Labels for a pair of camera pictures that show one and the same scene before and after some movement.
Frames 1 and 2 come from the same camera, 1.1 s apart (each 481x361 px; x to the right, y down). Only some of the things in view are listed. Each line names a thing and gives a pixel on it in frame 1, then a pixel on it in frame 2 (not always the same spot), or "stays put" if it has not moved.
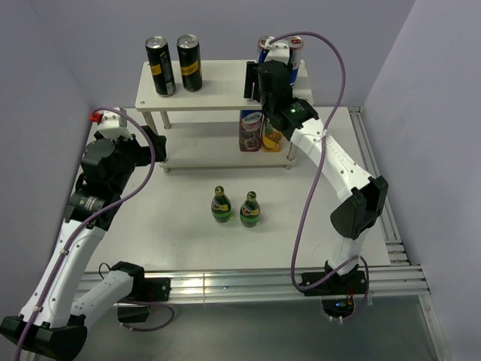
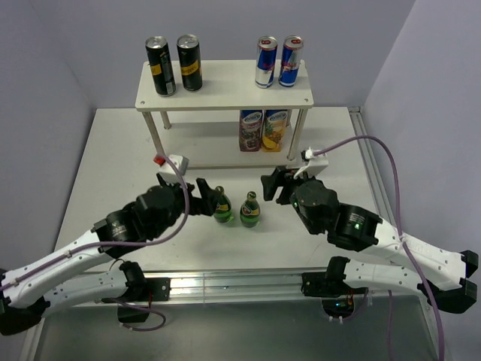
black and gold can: (161, 65) stays put
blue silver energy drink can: (295, 43) stays put
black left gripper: (143, 155) to (209, 195)
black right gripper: (252, 76) to (271, 182)
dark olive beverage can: (189, 53) stays put
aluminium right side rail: (389, 229) stays put
